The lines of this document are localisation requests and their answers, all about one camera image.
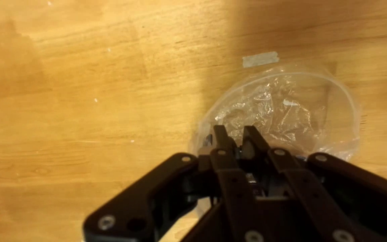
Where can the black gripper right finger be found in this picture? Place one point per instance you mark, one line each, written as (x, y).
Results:
(343, 202)

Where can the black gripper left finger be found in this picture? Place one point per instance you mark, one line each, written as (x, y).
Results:
(148, 209)

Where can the clear plastic bag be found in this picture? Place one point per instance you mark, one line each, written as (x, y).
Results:
(301, 108)

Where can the grey tape strip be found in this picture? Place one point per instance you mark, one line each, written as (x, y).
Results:
(259, 60)

